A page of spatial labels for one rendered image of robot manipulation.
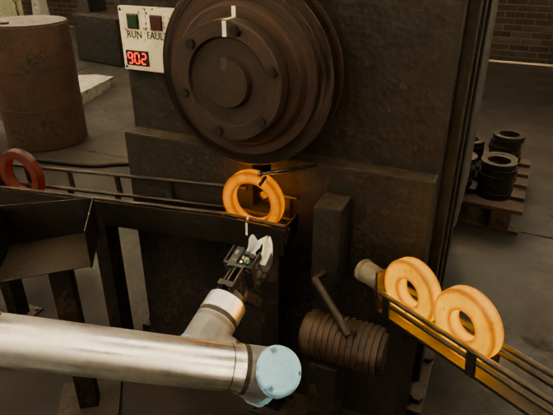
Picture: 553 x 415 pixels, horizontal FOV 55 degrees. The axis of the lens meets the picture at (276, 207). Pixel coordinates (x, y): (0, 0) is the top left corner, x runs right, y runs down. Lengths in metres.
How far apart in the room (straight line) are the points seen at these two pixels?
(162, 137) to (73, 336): 0.88
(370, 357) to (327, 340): 0.11
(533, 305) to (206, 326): 1.75
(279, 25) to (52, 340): 0.79
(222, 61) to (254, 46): 0.09
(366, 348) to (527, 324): 1.18
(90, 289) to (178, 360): 1.64
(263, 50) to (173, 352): 0.66
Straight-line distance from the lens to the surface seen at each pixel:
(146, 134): 1.71
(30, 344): 0.94
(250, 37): 1.23
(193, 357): 0.95
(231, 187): 1.50
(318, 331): 1.41
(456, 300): 1.14
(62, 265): 1.60
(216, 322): 1.12
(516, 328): 2.42
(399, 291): 1.27
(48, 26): 4.09
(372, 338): 1.38
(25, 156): 2.01
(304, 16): 1.26
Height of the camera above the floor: 1.43
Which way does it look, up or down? 27 degrees down
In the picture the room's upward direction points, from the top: straight up
